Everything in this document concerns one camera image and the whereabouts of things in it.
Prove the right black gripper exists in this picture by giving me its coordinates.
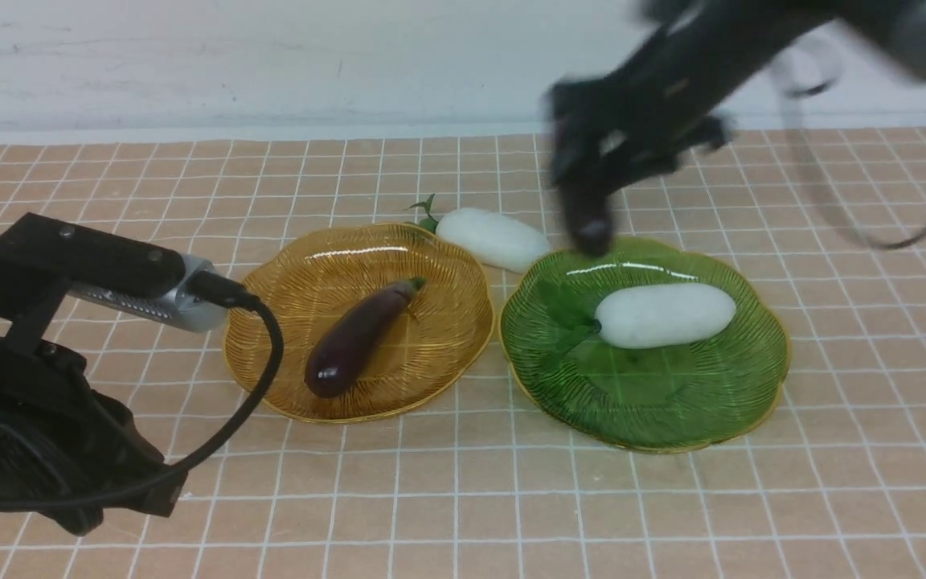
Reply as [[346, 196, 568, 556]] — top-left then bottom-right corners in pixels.
[[545, 23, 734, 210]]

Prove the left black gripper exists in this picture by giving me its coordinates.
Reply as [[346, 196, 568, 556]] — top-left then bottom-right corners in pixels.
[[0, 336, 166, 512]]

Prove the white radish back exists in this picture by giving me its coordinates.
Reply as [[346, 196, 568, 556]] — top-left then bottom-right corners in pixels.
[[409, 195, 552, 273]]

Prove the white radish large leaf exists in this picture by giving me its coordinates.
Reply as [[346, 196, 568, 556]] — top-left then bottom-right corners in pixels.
[[536, 280, 736, 351]]

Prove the purple eggplant green stem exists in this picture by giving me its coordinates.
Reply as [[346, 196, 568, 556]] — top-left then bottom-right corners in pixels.
[[304, 277, 427, 399]]

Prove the purple eggplant brown stem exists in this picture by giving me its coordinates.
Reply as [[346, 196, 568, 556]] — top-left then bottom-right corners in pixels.
[[558, 183, 615, 259]]

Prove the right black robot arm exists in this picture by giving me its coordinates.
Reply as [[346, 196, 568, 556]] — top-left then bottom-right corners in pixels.
[[547, 1, 926, 210]]

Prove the green ribbed glass plate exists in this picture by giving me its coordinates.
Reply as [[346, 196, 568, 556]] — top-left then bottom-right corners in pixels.
[[499, 236, 791, 454]]

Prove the amber ribbed glass plate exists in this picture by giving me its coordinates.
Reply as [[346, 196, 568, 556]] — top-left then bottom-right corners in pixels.
[[244, 223, 496, 424]]

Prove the checkered beige tablecloth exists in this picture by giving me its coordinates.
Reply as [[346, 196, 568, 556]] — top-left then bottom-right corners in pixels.
[[0, 132, 926, 578]]

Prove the right arm cable loop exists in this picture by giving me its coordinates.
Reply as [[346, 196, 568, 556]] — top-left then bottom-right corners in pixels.
[[768, 32, 926, 250]]

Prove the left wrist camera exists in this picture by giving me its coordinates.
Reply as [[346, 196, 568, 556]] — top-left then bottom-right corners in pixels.
[[0, 212, 227, 353]]

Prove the black camera cable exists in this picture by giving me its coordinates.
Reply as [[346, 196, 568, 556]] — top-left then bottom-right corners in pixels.
[[0, 271, 285, 513]]

